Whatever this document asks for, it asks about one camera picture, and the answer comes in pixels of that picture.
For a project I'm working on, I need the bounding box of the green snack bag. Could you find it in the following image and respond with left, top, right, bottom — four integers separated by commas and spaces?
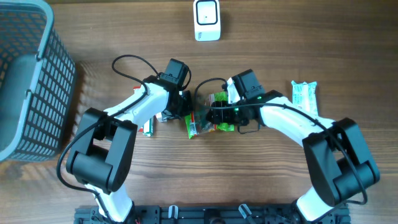
185, 91, 234, 139

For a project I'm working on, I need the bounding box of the dark grey plastic basket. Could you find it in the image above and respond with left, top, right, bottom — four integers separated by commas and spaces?
1, 0, 76, 162

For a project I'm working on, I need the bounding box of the white barcode scanner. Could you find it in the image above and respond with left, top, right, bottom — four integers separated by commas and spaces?
193, 0, 221, 42

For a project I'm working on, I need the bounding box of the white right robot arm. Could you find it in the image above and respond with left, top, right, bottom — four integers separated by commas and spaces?
206, 70, 381, 223

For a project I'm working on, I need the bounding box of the light blue tissue pack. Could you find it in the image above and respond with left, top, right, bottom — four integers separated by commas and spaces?
291, 81, 318, 116

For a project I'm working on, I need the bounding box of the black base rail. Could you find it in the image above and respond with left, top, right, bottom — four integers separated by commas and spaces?
73, 203, 351, 224

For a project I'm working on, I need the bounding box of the black left camera cable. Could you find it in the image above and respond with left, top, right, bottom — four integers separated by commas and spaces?
55, 54, 192, 218

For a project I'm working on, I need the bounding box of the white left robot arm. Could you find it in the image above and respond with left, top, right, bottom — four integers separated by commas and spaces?
61, 76, 192, 223

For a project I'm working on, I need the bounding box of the dark green gum pack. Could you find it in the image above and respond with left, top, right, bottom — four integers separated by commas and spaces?
142, 118, 154, 137

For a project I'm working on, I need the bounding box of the red white small box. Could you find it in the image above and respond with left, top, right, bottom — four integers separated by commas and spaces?
155, 112, 169, 123

